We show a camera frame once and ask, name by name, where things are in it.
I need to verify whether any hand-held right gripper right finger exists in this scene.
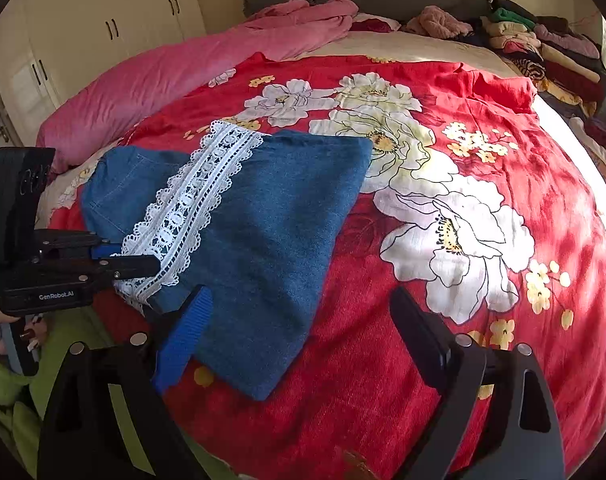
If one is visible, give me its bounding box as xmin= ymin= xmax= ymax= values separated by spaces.
xmin=389 ymin=286 xmax=566 ymax=480

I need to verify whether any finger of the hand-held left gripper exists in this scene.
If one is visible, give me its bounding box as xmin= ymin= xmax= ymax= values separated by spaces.
xmin=78 ymin=255 xmax=162 ymax=286
xmin=35 ymin=230 xmax=121 ymax=261

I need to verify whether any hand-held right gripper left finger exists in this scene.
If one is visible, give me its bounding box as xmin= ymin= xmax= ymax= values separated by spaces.
xmin=37 ymin=284 xmax=215 ymax=480

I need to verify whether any blue denim dress lace trim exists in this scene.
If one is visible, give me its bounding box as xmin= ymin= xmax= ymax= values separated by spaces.
xmin=80 ymin=120 xmax=374 ymax=402

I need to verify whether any red floral blanket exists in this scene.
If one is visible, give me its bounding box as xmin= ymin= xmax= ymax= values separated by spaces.
xmin=48 ymin=52 xmax=606 ymax=480

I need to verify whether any pink quilt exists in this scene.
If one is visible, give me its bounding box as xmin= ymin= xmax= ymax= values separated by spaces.
xmin=35 ymin=0 xmax=360 ymax=176

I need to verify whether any cream wardrobe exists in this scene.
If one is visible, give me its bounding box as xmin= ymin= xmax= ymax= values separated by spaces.
xmin=0 ymin=0 xmax=206 ymax=146

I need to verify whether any pile of folded clothes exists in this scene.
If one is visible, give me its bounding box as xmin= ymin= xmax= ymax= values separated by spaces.
xmin=480 ymin=0 xmax=606 ymax=171

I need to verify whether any pink fuzzy garment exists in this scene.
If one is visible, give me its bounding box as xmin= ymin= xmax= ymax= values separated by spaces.
xmin=405 ymin=5 xmax=476 ymax=38

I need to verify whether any dark red cloth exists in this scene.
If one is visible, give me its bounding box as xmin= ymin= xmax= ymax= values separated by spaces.
xmin=350 ymin=14 xmax=401 ymax=33

